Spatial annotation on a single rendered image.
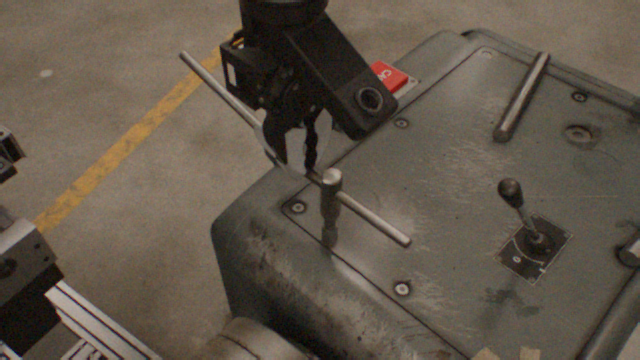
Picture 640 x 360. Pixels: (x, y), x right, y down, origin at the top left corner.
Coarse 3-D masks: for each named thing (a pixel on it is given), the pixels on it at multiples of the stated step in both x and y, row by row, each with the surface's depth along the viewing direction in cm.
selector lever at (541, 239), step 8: (520, 208) 52; (520, 216) 54; (528, 216) 55; (528, 224) 56; (528, 232) 58; (536, 232) 58; (544, 232) 62; (528, 240) 62; (536, 240) 60; (544, 240) 61; (552, 240) 62; (528, 248) 61; (536, 248) 61; (544, 248) 61; (552, 248) 61
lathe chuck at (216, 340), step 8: (216, 336) 64; (208, 344) 63; (216, 344) 61; (224, 344) 60; (232, 344) 59; (200, 352) 62; (208, 352) 60; (216, 352) 59; (224, 352) 58; (232, 352) 58; (240, 352) 57; (248, 352) 57
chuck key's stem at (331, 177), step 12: (324, 180) 53; (336, 180) 53; (324, 192) 54; (336, 192) 54; (324, 204) 55; (336, 204) 55; (324, 216) 57; (336, 216) 57; (324, 228) 60; (336, 228) 60; (324, 240) 61; (336, 240) 62
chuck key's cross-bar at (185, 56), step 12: (192, 60) 60; (204, 72) 60; (216, 84) 59; (228, 96) 59; (240, 108) 58; (252, 120) 58; (312, 180) 55; (348, 204) 53; (360, 204) 53; (360, 216) 53; (372, 216) 52; (384, 228) 51; (396, 228) 51; (396, 240) 50; (408, 240) 50
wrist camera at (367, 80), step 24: (312, 24) 42; (288, 48) 42; (312, 48) 42; (336, 48) 42; (312, 72) 41; (336, 72) 42; (360, 72) 43; (336, 96) 41; (360, 96) 42; (384, 96) 42; (336, 120) 43; (360, 120) 41; (384, 120) 42
